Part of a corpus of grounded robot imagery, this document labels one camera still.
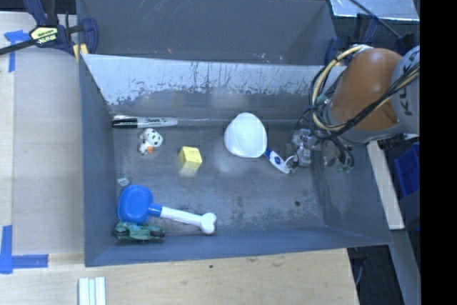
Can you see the grey metal bin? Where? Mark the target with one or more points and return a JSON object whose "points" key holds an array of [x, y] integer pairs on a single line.
{"points": [[250, 189]]}

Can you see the yellow cube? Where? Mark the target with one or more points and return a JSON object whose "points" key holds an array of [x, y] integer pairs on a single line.
{"points": [[190, 157]]}

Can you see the white spotted toy dog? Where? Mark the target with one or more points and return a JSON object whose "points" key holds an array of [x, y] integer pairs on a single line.
{"points": [[150, 140]]}

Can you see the black and grey marker pen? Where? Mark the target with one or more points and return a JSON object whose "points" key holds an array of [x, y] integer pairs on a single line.
{"points": [[146, 122]]}

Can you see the small clear plastic piece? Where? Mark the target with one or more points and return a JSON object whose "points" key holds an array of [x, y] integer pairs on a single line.
{"points": [[122, 181]]}

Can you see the green toy car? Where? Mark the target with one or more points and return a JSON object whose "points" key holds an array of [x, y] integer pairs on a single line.
{"points": [[137, 232]]}

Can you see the pale wood board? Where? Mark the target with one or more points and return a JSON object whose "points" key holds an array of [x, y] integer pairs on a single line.
{"points": [[46, 153]]}

